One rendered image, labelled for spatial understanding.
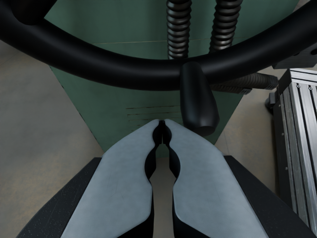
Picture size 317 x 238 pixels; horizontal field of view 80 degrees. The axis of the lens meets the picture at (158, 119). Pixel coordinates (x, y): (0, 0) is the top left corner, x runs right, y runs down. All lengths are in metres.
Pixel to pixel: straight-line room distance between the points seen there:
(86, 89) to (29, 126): 0.69
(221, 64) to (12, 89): 1.25
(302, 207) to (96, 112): 0.65
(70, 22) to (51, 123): 0.76
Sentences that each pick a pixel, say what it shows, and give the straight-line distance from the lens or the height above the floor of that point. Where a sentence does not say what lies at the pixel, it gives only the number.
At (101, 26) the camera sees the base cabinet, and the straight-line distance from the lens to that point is 0.36.
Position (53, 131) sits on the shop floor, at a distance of 1.05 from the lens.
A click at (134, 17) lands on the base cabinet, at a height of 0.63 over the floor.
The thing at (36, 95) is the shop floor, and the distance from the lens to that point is 1.23.
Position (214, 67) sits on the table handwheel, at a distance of 0.17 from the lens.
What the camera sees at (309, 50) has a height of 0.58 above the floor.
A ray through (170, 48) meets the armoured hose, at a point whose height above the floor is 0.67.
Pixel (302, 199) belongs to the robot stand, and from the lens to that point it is 0.75.
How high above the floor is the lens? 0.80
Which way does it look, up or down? 58 degrees down
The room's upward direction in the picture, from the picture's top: straight up
